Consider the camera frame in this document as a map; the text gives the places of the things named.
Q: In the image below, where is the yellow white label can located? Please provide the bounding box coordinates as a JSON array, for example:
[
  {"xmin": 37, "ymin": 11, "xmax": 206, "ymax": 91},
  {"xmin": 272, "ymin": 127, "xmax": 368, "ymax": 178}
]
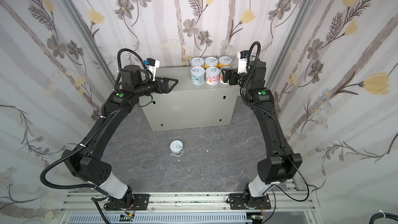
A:
[{"xmin": 204, "ymin": 57, "xmax": 218, "ymax": 69}]

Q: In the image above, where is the pink label can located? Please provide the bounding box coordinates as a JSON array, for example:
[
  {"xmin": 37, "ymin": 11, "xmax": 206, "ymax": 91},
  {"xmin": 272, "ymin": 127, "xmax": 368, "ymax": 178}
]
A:
[{"xmin": 205, "ymin": 67, "xmax": 220, "ymax": 86}]

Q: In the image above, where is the white slotted cable duct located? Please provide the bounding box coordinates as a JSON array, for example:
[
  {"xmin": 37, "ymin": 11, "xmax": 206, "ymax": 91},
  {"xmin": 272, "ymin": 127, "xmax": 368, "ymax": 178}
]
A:
[{"xmin": 66, "ymin": 213, "xmax": 252, "ymax": 224}]

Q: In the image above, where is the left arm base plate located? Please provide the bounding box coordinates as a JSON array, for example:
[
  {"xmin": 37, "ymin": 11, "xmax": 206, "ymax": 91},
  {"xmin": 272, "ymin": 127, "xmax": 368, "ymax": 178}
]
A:
[{"xmin": 104, "ymin": 193, "xmax": 150, "ymax": 211}]

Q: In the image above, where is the purple label can front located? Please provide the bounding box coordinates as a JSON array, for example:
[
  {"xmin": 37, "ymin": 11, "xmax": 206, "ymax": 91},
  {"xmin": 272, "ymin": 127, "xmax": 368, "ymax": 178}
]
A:
[{"xmin": 191, "ymin": 58, "xmax": 205, "ymax": 68}]

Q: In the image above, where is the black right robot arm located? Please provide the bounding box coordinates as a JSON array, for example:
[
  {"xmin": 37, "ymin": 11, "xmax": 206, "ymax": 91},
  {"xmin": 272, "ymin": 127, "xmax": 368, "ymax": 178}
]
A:
[{"xmin": 221, "ymin": 41, "xmax": 302, "ymax": 200}]

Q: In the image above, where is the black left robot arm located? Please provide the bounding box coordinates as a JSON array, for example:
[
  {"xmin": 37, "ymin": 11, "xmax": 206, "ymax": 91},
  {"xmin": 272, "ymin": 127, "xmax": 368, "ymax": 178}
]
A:
[{"xmin": 40, "ymin": 48, "xmax": 178, "ymax": 200}]

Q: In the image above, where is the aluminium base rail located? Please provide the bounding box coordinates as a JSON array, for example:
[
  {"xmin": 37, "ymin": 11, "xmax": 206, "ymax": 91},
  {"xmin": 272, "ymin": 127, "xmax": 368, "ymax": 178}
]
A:
[{"xmin": 60, "ymin": 191, "xmax": 316, "ymax": 213}]

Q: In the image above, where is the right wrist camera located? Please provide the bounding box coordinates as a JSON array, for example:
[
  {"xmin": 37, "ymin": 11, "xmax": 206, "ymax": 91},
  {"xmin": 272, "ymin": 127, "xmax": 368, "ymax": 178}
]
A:
[{"xmin": 237, "ymin": 50, "xmax": 250, "ymax": 74}]

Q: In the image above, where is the grey metal cabinet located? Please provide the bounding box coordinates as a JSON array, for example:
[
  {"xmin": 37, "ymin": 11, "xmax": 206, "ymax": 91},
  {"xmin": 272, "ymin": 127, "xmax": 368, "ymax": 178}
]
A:
[{"xmin": 143, "ymin": 67, "xmax": 239, "ymax": 131}]

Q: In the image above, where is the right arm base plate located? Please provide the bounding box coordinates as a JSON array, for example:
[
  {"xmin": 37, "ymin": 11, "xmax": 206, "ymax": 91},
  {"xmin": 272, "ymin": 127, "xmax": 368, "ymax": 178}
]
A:
[{"xmin": 226, "ymin": 192, "xmax": 272, "ymax": 210}]

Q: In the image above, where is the orange persimmon label can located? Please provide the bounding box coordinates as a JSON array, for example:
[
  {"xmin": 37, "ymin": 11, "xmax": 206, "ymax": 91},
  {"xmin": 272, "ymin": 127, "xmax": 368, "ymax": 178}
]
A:
[{"xmin": 220, "ymin": 66, "xmax": 232, "ymax": 85}]

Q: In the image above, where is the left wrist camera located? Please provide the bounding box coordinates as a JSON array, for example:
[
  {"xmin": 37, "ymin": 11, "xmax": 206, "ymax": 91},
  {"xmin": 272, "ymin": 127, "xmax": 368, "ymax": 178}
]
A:
[{"xmin": 144, "ymin": 58, "xmax": 160, "ymax": 81}]

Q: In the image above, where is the blue label can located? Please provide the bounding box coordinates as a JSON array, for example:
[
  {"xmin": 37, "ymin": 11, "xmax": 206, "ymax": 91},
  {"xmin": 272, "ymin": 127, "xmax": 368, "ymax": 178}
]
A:
[
  {"xmin": 190, "ymin": 66, "xmax": 205, "ymax": 86},
  {"xmin": 170, "ymin": 140, "xmax": 183, "ymax": 156}
]

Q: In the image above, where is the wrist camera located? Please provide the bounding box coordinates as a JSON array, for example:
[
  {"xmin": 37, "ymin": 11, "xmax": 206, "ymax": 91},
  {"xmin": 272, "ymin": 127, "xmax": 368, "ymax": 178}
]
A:
[
  {"xmin": 237, "ymin": 50, "xmax": 250, "ymax": 74},
  {"xmin": 144, "ymin": 58, "xmax": 160, "ymax": 81}
]

